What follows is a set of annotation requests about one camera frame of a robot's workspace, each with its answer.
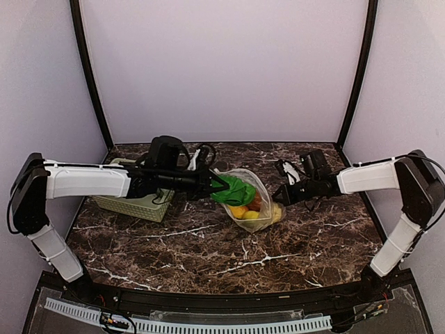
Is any black right frame post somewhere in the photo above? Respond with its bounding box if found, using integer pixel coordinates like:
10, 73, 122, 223
337, 0, 378, 149

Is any yellow fake lemon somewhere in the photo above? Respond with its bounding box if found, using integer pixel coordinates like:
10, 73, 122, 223
242, 210, 260, 220

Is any grey slotted cable duct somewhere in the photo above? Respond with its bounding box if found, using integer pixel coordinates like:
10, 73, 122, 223
44, 297, 332, 333

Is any black left frame post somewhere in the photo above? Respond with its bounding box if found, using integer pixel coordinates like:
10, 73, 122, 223
69, 0, 114, 152

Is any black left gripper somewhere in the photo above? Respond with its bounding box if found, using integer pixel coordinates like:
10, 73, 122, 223
158, 161, 229, 200

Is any black front rail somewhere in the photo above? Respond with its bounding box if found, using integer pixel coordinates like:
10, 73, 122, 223
38, 271, 418, 317

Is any pale yellow fake food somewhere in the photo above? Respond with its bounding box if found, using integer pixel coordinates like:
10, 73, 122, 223
272, 202, 285, 223

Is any black frame post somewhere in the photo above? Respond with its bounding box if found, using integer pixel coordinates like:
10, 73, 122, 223
69, 0, 114, 152
337, 0, 378, 149

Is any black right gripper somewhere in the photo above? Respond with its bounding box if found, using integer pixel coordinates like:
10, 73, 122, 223
272, 175, 319, 206

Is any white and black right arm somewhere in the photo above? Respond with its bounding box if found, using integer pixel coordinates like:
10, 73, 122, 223
272, 150, 444, 302

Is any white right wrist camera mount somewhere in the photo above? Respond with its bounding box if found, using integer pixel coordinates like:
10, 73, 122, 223
282, 161, 301, 185

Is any orange yellow fake mango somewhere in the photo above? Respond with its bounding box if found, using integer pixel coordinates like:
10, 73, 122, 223
229, 206, 249, 219

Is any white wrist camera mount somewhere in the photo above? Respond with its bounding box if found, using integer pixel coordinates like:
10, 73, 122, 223
282, 161, 301, 185
188, 149, 201, 171

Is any light green perforated basket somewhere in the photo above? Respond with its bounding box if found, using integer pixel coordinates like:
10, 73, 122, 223
92, 158, 175, 223

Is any clear zip top bag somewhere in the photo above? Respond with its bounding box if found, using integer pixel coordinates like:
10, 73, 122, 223
211, 168, 286, 233

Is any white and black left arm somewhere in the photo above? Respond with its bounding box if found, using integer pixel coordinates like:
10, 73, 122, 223
6, 136, 229, 303

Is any green fake vegetable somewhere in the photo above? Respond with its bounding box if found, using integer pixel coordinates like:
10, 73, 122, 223
211, 175, 257, 207

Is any brown fake food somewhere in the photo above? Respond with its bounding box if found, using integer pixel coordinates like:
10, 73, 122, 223
248, 193, 262, 212

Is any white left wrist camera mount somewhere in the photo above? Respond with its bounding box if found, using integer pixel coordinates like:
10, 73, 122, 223
188, 149, 201, 171

